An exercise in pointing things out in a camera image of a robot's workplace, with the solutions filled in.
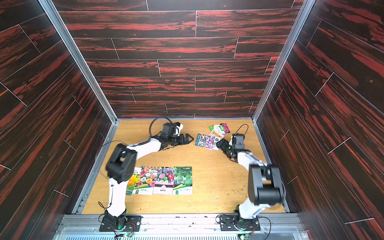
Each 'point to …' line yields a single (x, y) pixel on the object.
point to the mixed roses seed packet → (145, 181)
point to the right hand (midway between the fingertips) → (223, 145)
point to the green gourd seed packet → (183, 180)
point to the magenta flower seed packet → (221, 128)
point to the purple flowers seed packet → (208, 141)
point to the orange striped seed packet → (217, 137)
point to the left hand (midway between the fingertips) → (190, 140)
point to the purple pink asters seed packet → (164, 181)
